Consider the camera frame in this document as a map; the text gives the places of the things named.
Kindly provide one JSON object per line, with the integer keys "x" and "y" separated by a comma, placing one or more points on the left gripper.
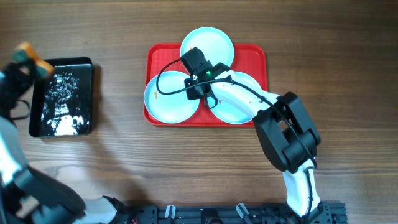
{"x": 13, "y": 77}

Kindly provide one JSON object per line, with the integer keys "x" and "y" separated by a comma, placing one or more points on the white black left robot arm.
{"x": 27, "y": 195}

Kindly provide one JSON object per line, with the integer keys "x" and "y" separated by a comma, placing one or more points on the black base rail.
{"x": 269, "y": 213}

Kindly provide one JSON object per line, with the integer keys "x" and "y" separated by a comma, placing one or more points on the green and orange sponge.
{"x": 26, "y": 58}

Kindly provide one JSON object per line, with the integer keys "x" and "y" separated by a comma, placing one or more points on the red plastic tray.
{"x": 248, "y": 58}

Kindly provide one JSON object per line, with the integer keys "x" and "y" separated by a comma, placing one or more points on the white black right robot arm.
{"x": 287, "y": 135}

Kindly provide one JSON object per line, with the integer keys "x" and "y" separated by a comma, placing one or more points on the light blue plate top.
{"x": 216, "y": 46}

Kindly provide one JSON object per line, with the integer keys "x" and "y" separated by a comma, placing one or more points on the light blue plate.
{"x": 226, "y": 112}
{"x": 169, "y": 109}
{"x": 216, "y": 46}

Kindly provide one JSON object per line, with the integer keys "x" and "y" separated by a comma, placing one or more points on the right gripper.
{"x": 191, "y": 94}

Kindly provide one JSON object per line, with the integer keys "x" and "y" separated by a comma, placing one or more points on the black plastic water basin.
{"x": 62, "y": 104}

